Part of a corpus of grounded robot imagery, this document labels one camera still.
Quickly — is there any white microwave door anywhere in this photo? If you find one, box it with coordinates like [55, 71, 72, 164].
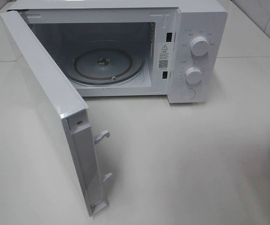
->
[0, 11, 112, 216]

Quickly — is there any white microwave knob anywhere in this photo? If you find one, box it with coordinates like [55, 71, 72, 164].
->
[184, 67, 203, 84]
[190, 35, 210, 57]

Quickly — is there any round white door button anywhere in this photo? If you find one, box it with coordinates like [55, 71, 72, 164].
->
[181, 89, 196, 102]

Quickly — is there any glass microwave turntable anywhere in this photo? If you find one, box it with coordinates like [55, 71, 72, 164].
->
[63, 40, 145, 86]

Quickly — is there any white microwave oven body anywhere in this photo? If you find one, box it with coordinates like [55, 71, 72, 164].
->
[6, 0, 227, 104]

